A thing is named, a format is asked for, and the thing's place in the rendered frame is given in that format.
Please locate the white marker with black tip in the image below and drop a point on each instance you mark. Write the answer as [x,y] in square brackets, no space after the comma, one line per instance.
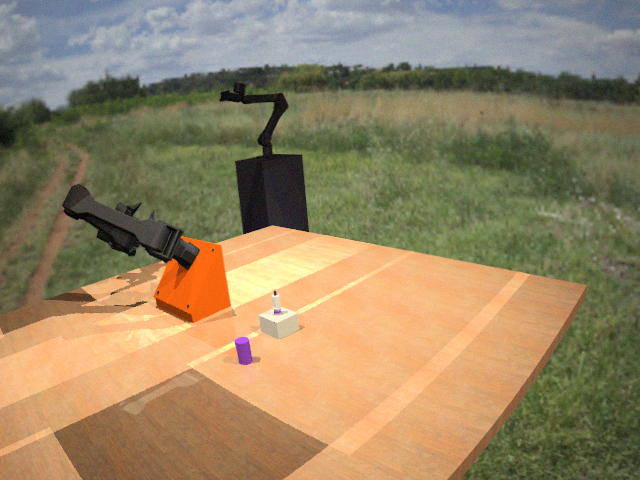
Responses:
[277,307]

